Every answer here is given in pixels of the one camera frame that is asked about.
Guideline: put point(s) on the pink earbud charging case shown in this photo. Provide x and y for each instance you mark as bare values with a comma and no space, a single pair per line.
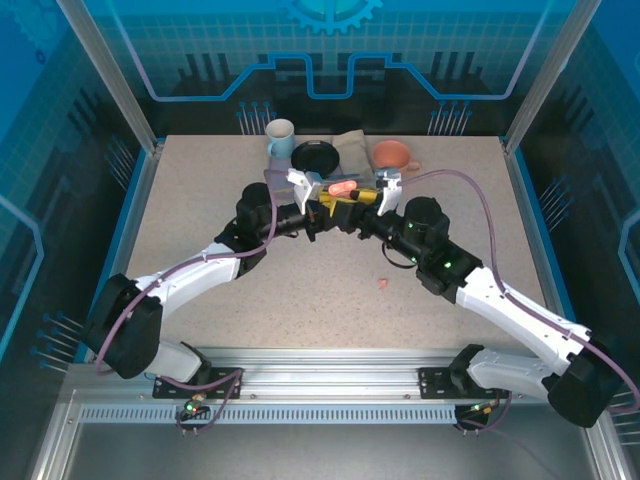
342,189

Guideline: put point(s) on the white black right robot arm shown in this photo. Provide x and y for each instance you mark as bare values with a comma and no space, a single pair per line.
520,310

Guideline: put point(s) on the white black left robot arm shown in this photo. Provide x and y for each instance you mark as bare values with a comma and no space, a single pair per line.
200,272

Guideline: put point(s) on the lavender plastic tray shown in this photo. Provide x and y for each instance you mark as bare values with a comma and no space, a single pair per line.
277,177

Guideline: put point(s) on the black round plate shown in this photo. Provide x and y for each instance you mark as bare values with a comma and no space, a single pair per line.
315,157

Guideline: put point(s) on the beige folded cloth napkin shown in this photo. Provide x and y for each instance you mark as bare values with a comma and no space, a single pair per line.
352,150

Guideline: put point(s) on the salmon pink cup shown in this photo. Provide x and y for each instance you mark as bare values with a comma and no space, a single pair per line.
392,152

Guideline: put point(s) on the light blue mug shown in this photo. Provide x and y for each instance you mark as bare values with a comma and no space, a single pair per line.
281,145

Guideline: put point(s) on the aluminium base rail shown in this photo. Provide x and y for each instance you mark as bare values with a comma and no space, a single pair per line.
325,370

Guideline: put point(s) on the aluminium frame post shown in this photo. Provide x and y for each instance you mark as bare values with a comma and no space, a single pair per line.
116,75
542,75

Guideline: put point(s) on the aluminium side frame rail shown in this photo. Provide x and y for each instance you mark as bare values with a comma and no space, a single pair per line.
55,450
605,450

